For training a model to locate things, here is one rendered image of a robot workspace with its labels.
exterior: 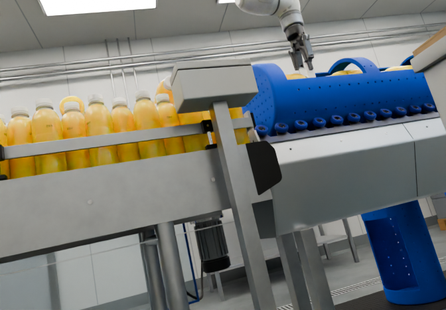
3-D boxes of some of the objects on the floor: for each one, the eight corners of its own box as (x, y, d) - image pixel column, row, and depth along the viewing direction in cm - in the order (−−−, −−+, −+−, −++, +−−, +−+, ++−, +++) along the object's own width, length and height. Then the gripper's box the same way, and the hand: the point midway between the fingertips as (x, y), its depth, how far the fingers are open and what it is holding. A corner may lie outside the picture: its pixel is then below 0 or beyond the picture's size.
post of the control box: (342, 577, 68) (226, 99, 90) (324, 589, 67) (212, 101, 89) (330, 561, 72) (222, 105, 94) (313, 571, 70) (208, 107, 92)
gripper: (312, 16, 137) (329, 71, 132) (291, 40, 153) (306, 89, 147) (295, 16, 135) (312, 72, 129) (277, 40, 150) (291, 91, 145)
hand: (307, 74), depth 139 cm, fingers closed on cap, 4 cm apart
